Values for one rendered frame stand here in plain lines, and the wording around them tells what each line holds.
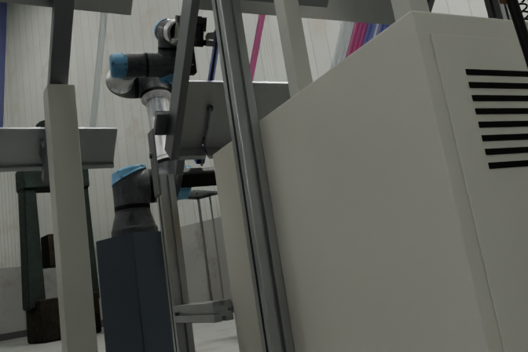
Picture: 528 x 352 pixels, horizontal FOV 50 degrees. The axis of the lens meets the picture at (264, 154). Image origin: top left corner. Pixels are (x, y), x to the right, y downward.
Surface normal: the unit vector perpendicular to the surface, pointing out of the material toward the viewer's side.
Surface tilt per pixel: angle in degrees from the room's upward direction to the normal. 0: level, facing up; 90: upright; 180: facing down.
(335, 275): 90
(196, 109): 133
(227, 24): 90
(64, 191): 90
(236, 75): 90
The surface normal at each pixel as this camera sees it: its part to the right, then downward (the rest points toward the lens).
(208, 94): 0.42, 0.47
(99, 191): -0.59, -0.08
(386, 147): -0.89, 0.04
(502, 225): 0.43, -0.26
